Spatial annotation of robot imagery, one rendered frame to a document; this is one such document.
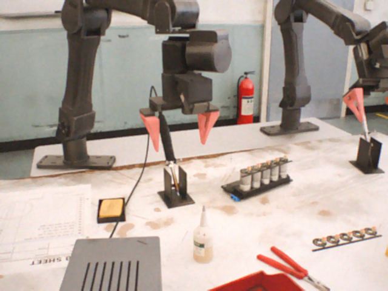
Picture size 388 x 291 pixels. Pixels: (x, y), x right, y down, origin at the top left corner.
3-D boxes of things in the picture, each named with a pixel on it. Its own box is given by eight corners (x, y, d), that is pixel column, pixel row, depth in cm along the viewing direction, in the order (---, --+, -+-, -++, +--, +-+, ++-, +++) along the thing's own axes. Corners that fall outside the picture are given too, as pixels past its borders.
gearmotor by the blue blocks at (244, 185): (236, 191, 81) (237, 169, 79) (245, 188, 82) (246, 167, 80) (244, 195, 79) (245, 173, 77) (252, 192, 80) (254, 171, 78)
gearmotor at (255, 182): (246, 188, 82) (247, 167, 80) (254, 185, 83) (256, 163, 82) (253, 192, 80) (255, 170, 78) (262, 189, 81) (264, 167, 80)
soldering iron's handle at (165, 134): (175, 162, 81) (163, 107, 84) (177, 159, 79) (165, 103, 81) (164, 163, 80) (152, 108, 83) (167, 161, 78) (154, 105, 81)
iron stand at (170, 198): (186, 207, 84) (177, 165, 86) (199, 202, 76) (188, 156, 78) (160, 212, 81) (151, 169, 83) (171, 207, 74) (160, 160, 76)
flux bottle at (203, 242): (193, 250, 63) (193, 199, 59) (213, 251, 63) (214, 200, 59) (192, 263, 60) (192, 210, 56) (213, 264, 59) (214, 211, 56)
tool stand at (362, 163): (370, 177, 98) (364, 138, 101) (391, 170, 89) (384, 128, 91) (351, 179, 97) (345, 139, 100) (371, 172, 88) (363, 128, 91)
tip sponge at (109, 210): (99, 205, 77) (98, 198, 77) (125, 202, 78) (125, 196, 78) (97, 224, 70) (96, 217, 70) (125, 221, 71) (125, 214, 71)
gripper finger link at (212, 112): (220, 147, 73) (220, 100, 70) (185, 153, 71) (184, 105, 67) (205, 137, 79) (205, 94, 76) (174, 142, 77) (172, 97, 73)
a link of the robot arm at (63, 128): (94, 112, 94) (81, 108, 97) (66, 120, 88) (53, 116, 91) (97, 135, 97) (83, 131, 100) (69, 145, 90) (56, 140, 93)
